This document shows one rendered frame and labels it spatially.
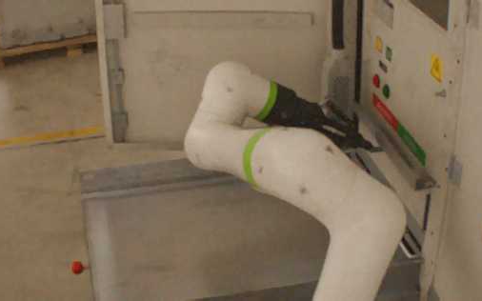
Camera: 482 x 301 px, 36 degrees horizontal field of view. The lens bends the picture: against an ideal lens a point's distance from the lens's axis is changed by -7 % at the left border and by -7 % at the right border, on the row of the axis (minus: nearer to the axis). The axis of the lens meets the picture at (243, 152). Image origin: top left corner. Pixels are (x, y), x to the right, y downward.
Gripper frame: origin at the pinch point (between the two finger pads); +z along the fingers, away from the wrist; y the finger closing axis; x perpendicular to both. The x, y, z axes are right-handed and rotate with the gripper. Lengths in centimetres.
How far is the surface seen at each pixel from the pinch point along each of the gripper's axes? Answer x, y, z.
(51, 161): -196, 130, -20
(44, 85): -293, 132, -24
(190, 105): -42, 22, -25
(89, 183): -22, 45, -47
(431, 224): 35.9, -1.3, 2.5
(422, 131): 18.2, -13.2, 0.7
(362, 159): -12.2, 7.6, 11.4
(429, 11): 12.7, -36.1, -9.9
